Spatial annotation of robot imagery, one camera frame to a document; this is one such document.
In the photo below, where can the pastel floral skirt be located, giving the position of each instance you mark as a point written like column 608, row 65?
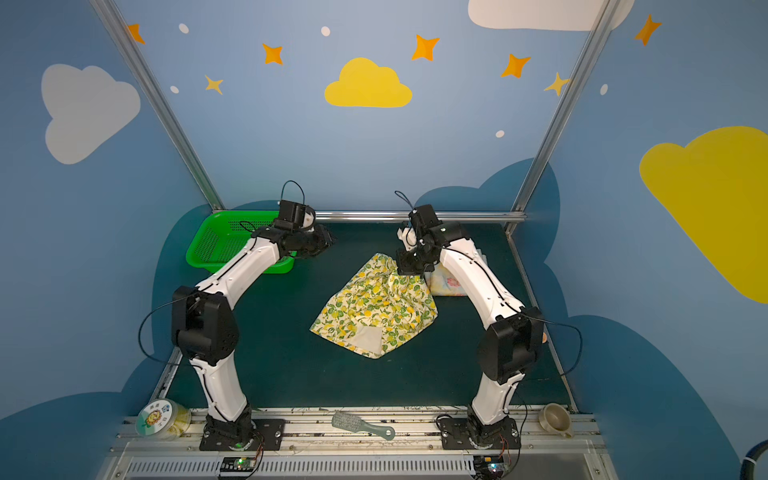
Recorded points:
column 443, row 283

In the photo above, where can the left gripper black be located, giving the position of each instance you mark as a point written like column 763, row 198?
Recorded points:
column 318, row 240

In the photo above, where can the green plastic basket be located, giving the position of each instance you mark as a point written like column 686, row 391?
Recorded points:
column 222, row 235

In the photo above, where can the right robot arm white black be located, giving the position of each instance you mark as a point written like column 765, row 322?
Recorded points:
column 513, row 333

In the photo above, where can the beige ceramic cup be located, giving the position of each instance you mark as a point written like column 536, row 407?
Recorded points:
column 555, row 419

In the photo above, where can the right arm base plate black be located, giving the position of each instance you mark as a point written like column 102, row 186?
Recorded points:
column 456, row 435

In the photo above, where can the right controller circuit board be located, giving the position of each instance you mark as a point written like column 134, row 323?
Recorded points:
column 488, row 467

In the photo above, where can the left controller circuit board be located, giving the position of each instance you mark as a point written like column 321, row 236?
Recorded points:
column 238, row 467

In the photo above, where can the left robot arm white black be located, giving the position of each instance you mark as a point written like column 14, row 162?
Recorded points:
column 204, row 328

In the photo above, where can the round clear jar green lid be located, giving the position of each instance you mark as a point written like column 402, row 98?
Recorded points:
column 163, row 420

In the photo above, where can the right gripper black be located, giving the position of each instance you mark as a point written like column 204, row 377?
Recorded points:
column 411, row 260

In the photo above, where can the aluminium rail base frame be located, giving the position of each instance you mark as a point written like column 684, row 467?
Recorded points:
column 312, row 448

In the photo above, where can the controller circuit board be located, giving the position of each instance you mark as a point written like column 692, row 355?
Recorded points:
column 238, row 467
column 488, row 467

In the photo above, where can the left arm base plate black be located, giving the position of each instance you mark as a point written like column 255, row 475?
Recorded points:
column 265, row 434

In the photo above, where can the green lemon print skirt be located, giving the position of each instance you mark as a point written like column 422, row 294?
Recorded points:
column 377, row 310

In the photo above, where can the green hair brush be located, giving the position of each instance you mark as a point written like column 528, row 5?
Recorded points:
column 355, row 424

